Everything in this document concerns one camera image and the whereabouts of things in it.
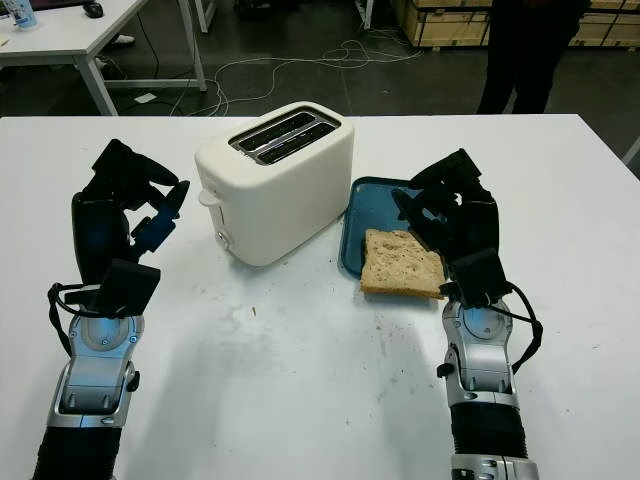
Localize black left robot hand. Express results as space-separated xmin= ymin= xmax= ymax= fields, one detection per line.
xmin=69 ymin=138 xmax=191 ymax=289

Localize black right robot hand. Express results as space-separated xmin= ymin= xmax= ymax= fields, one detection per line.
xmin=391 ymin=148 xmax=501 ymax=281

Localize brown bread slice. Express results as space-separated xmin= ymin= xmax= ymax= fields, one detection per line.
xmin=359 ymin=228 xmax=448 ymax=300

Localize blue plastic tray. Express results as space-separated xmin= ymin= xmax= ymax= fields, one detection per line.
xmin=338 ymin=175 xmax=451 ymax=276

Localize white two-slot toaster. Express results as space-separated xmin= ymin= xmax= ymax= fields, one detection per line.
xmin=193 ymin=101 xmax=356 ymax=268

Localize person in black clothes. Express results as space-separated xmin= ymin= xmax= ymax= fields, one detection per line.
xmin=477 ymin=0 xmax=591 ymax=115

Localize white office desk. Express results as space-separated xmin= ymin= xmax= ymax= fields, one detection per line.
xmin=0 ymin=0 xmax=208 ymax=117

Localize wooden crates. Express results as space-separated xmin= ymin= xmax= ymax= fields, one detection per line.
xmin=403 ymin=0 xmax=640 ymax=51

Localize blue and white cup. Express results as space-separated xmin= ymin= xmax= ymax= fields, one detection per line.
xmin=8 ymin=0 xmax=39 ymax=29

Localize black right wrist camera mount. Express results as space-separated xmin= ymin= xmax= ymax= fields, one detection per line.
xmin=439 ymin=248 xmax=511 ymax=309

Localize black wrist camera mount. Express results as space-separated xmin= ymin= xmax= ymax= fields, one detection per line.
xmin=439 ymin=248 xmax=511 ymax=309
xmin=64 ymin=258 xmax=162 ymax=319

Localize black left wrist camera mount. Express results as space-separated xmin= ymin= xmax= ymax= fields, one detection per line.
xmin=64 ymin=258 xmax=162 ymax=319

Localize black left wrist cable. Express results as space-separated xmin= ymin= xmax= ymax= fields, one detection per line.
xmin=47 ymin=282 xmax=101 ymax=361

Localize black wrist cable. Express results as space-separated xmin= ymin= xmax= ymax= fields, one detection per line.
xmin=492 ymin=282 xmax=544 ymax=374
xmin=47 ymin=282 xmax=101 ymax=361

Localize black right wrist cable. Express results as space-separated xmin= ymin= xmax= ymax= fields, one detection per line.
xmin=492 ymin=282 xmax=544 ymax=374

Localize white cable on floor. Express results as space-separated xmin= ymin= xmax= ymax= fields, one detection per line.
xmin=169 ymin=37 xmax=426 ymax=116

